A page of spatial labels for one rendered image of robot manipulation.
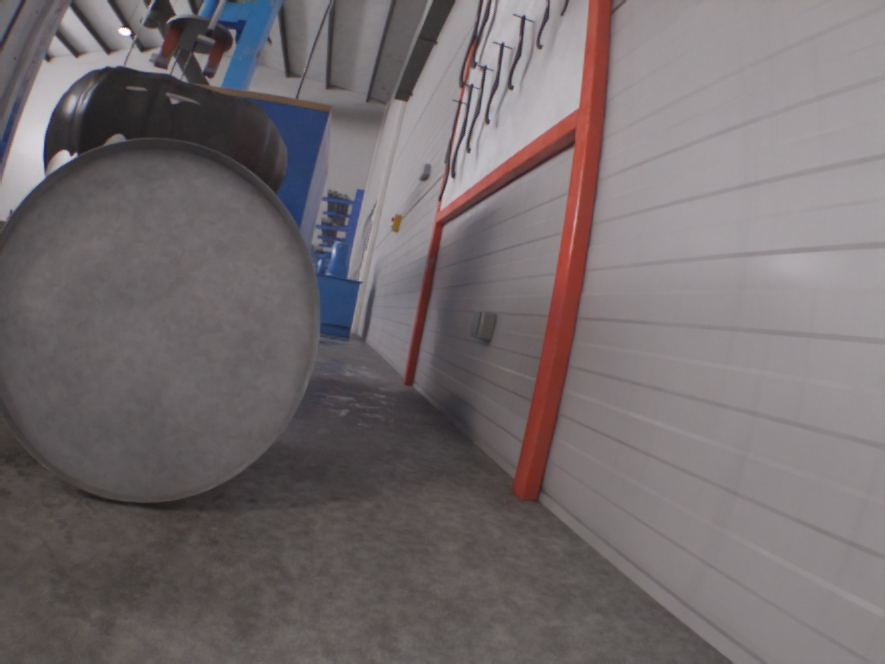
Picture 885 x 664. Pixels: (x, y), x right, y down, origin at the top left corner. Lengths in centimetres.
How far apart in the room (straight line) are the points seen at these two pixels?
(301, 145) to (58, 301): 95
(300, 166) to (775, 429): 134
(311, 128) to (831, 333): 138
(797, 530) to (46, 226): 105
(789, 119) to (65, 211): 103
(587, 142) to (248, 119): 68
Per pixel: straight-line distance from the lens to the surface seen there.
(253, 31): 373
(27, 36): 170
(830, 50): 70
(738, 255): 67
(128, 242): 75
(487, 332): 137
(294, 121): 150
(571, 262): 95
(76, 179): 81
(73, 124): 89
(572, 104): 119
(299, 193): 143
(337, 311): 498
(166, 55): 380
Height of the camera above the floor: 33
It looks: 1 degrees down
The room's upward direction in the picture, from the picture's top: 11 degrees clockwise
